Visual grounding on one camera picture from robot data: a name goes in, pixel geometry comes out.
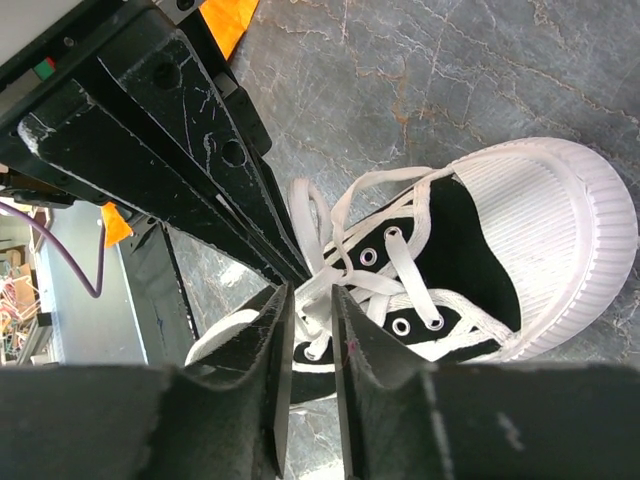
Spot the orange cartoon mouse cloth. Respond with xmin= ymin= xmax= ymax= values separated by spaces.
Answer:
xmin=199 ymin=0 xmax=259 ymax=60

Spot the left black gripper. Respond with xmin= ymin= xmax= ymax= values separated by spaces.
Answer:
xmin=1 ymin=1 xmax=309 ymax=284

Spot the black white sneaker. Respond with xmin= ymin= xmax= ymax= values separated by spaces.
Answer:
xmin=184 ymin=137 xmax=639 ymax=406

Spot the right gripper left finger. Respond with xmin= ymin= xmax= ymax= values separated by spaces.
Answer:
xmin=1 ymin=285 xmax=294 ymax=479

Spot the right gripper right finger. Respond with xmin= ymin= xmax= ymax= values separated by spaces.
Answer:
xmin=332 ymin=287 xmax=639 ymax=479

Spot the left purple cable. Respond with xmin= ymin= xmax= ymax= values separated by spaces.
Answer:
xmin=0 ymin=199 xmax=109 ymax=300

